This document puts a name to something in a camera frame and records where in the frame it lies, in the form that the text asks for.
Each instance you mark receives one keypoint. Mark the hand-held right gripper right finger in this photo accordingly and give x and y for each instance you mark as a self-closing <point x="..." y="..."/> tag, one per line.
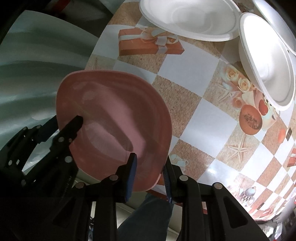
<point x="167" y="185"/>

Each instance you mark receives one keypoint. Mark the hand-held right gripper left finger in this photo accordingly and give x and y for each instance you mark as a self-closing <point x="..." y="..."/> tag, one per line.
<point x="130" y="176"/>

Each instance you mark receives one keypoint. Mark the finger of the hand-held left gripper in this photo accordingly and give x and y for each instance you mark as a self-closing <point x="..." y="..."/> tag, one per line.
<point x="70" y="129"/>
<point x="42" y="133"/>

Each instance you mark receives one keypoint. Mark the pink plate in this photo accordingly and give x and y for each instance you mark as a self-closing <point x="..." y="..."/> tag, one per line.
<point x="111" y="111"/>

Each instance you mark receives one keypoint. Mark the white foam plate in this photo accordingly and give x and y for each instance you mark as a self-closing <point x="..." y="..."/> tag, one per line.
<point x="185" y="20"/>

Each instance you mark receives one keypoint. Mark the person's leg in jeans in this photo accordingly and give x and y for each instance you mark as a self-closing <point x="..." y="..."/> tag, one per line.
<point x="143" y="220"/>

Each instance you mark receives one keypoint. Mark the pale green curtain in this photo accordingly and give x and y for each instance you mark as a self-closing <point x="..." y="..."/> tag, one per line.
<point x="34" y="69"/>

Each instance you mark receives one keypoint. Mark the printed checkered tablecloth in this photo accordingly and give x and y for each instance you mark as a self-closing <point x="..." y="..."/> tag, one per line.
<point x="196" y="69"/>

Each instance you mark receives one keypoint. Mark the white foam bowl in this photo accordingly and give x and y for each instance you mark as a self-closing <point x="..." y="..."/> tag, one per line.
<point x="266" y="58"/>

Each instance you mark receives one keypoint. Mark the white foam bowl corner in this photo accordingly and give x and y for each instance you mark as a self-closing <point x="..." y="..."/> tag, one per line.
<point x="282" y="25"/>

